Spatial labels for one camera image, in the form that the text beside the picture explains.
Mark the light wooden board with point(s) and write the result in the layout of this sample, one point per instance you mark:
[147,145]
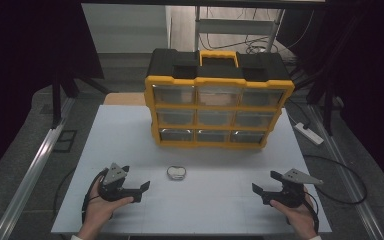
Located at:
[125,99]

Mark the person's left hand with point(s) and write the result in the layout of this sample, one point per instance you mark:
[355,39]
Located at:
[98,210]

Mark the person's right hand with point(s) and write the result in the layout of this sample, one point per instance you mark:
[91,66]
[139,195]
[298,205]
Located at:
[300,216]

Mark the white power strip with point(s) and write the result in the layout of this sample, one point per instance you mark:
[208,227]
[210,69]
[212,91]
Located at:
[308,133]

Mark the small silvery oval object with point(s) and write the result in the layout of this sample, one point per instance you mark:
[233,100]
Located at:
[176,173]

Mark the black metal stand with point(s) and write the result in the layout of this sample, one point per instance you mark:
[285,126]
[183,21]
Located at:
[56,100]
[328,113]

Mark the grey metal stand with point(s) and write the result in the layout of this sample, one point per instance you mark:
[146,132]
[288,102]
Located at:
[233,26]

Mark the aluminium floor rail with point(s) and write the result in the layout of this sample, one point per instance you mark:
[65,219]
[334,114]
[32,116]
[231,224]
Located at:
[362,208]
[36,166]

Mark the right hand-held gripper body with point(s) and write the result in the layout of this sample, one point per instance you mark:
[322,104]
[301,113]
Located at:
[291,195]

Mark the yellow black drawer cabinet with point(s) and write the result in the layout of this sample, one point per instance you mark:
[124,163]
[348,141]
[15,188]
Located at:
[166,63]

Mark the clear plastic drawer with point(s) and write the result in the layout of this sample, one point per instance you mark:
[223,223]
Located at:
[219,96]

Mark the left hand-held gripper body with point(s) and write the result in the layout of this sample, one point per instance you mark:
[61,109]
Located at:
[113,178]

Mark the grid of clear drawers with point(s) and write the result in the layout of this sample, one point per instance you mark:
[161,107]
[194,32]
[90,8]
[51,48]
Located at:
[175,95]

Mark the dark curtain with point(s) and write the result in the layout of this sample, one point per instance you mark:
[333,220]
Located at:
[373,83]
[20,66]

